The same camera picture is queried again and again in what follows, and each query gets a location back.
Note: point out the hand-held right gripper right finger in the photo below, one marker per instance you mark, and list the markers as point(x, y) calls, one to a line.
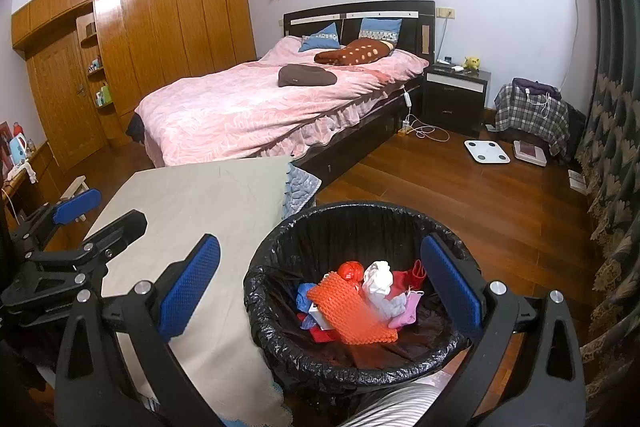
point(452, 287)

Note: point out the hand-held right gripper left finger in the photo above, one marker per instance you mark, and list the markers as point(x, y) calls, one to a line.
point(190, 287)

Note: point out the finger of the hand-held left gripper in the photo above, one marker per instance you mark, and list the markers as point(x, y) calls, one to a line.
point(75, 207)
point(117, 229)

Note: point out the red cloth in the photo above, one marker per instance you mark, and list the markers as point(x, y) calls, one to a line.
point(407, 281)

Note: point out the pink knitted pouch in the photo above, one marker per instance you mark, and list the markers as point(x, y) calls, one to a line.
point(407, 313)

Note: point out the white cloth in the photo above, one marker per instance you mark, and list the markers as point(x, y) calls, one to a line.
point(377, 277)

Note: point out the red mesh ball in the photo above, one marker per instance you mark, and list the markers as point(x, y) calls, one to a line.
point(349, 271)

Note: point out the orange foam net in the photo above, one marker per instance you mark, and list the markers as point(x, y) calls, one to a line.
point(350, 312)

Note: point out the blue plastic bag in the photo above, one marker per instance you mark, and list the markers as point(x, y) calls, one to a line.
point(305, 297)

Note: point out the black bin with bag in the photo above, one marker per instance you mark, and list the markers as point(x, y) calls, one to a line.
point(350, 232)

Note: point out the small wooden stool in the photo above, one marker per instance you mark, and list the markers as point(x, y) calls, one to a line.
point(75, 187)

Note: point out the light blue small appliance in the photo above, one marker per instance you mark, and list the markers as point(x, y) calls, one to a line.
point(19, 149)

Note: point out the beige table cloth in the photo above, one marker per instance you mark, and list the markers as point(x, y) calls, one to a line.
point(200, 197)

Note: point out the black cloth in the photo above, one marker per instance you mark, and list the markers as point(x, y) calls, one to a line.
point(135, 129)

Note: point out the green bottle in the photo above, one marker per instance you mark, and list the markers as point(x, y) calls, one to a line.
point(105, 94)

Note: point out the person's grey striped clothing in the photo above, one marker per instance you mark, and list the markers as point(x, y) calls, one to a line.
point(400, 407)

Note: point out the white bathroom scale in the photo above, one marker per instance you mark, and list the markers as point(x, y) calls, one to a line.
point(486, 152)

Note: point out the blue quilted table pad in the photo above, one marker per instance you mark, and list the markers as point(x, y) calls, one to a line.
point(300, 192)

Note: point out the white and maroon floor scale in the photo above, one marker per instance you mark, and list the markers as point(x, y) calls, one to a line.
point(529, 153)

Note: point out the pink bedspread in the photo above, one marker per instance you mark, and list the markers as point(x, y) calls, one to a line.
point(225, 112)

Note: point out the white box on floor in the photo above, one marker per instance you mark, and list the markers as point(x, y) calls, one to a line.
point(577, 182)

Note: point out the dark nightstand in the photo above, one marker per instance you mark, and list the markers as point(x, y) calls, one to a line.
point(452, 107)

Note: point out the black chair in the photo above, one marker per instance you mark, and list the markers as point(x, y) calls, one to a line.
point(577, 132)

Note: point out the wooden wardrobe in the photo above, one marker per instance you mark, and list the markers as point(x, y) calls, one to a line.
point(165, 22)

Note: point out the dark purple garment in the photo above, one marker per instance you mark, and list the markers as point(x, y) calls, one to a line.
point(530, 87)

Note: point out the dark green patterned curtain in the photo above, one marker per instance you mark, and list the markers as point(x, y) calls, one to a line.
point(615, 132)

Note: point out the yellow plush toy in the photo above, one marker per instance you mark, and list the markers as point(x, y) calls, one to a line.
point(471, 63)

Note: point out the dark brown pillow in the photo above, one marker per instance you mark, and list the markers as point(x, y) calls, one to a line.
point(305, 76)

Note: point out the brown dotted pillow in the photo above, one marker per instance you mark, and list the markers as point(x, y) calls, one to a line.
point(355, 53)

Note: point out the blue patterned pillow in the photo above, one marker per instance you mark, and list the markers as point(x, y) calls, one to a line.
point(380, 28)

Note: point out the dark wooden bed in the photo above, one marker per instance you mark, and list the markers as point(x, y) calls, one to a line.
point(351, 29)

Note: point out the wall socket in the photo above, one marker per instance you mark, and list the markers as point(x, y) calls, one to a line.
point(445, 13)

